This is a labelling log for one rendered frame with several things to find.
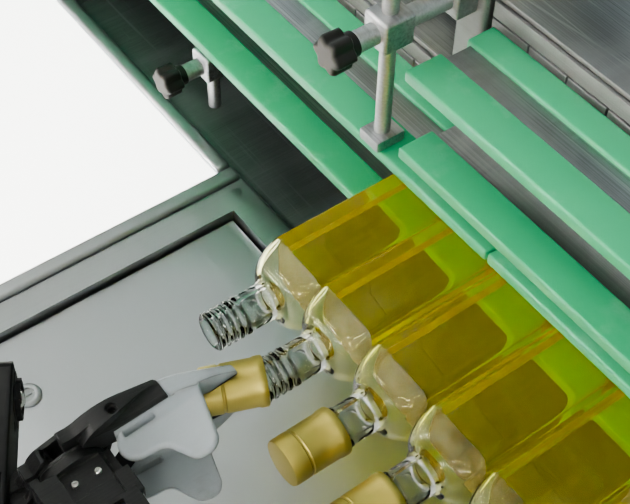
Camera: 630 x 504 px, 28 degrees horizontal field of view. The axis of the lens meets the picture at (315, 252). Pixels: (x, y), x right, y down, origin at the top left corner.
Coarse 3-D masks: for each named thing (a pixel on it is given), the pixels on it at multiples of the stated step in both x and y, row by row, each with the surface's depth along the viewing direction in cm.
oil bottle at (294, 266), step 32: (384, 192) 92; (320, 224) 90; (352, 224) 90; (384, 224) 90; (416, 224) 90; (288, 256) 88; (320, 256) 88; (352, 256) 88; (288, 288) 87; (320, 288) 87; (288, 320) 89
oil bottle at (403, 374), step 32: (480, 288) 86; (512, 288) 86; (416, 320) 85; (448, 320) 84; (480, 320) 84; (512, 320) 84; (544, 320) 85; (384, 352) 83; (416, 352) 83; (448, 352) 83; (480, 352) 83; (384, 384) 81; (416, 384) 81; (448, 384) 82; (384, 416) 82; (416, 416) 82
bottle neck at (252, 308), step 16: (256, 288) 88; (224, 304) 88; (240, 304) 87; (256, 304) 88; (272, 304) 88; (208, 320) 86; (224, 320) 86; (240, 320) 87; (256, 320) 88; (272, 320) 89; (208, 336) 88; (224, 336) 86; (240, 336) 88
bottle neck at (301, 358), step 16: (304, 336) 85; (272, 352) 84; (288, 352) 84; (304, 352) 84; (320, 352) 85; (272, 368) 83; (288, 368) 84; (304, 368) 84; (320, 368) 85; (272, 384) 83; (288, 384) 84
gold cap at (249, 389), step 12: (240, 360) 84; (252, 360) 84; (240, 372) 83; (252, 372) 83; (264, 372) 83; (228, 384) 82; (240, 384) 82; (252, 384) 83; (264, 384) 83; (204, 396) 82; (216, 396) 82; (228, 396) 82; (240, 396) 83; (252, 396) 83; (264, 396) 83; (216, 408) 83; (228, 408) 83; (240, 408) 83; (252, 408) 84
